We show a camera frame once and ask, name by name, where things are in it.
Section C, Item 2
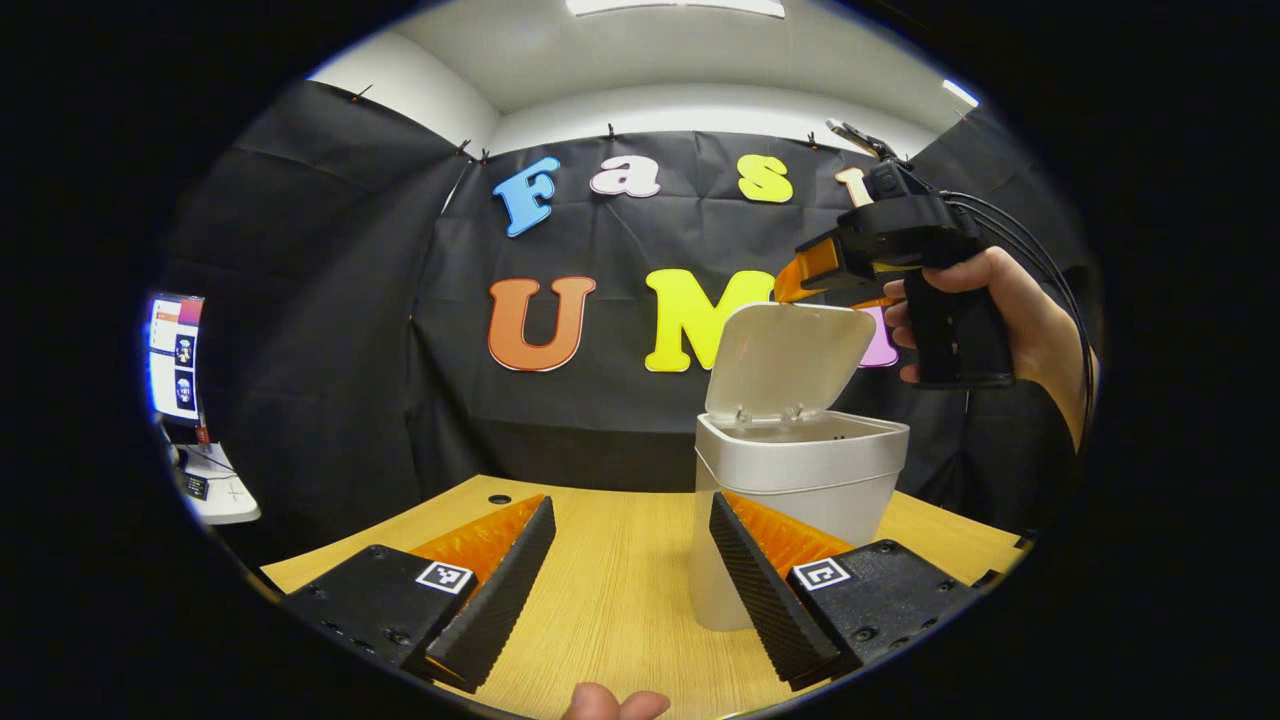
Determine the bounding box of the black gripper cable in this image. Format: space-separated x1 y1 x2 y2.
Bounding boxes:
940 190 1096 421

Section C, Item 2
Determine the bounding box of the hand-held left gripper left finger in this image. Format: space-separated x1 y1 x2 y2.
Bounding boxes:
285 495 558 694

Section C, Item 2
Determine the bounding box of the wooden desktop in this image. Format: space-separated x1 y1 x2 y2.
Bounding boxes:
260 474 1026 720

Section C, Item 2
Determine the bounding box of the computer monitor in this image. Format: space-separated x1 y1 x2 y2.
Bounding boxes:
148 292 206 423

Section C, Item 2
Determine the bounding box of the white desktop garbage bin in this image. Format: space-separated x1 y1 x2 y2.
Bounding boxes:
688 302 911 633

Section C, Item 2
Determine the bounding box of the white side table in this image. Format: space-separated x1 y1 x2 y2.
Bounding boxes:
170 440 263 526

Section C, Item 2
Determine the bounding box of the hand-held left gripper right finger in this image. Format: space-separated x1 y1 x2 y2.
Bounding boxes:
708 490 981 693

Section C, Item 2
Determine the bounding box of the long ceiling light panel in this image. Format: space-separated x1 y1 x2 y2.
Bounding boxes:
565 0 786 19

